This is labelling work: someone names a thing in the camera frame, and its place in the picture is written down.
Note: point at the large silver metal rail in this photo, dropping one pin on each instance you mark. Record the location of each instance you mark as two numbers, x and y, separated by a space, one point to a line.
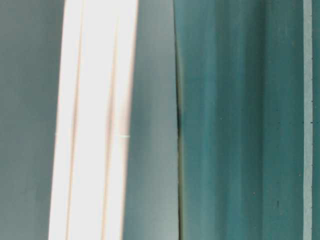
93 120

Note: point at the green cutting mat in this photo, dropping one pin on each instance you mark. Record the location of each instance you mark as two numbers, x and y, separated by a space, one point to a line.
248 85

